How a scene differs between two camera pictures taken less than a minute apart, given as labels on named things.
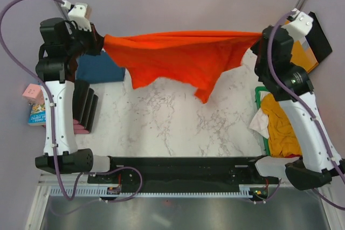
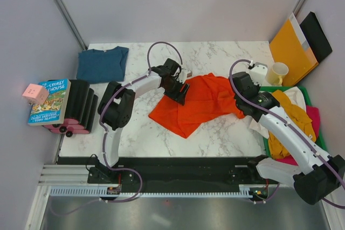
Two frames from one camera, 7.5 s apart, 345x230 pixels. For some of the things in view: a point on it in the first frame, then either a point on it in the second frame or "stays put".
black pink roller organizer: [84, 105] stays put
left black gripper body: [83, 42] → [173, 89]
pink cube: [34, 94] stays put
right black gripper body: [259, 65] → [238, 102]
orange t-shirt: [197, 58] → [208, 97]
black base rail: [183, 171] stays put
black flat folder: [317, 40] stays put
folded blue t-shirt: [98, 68] stays put
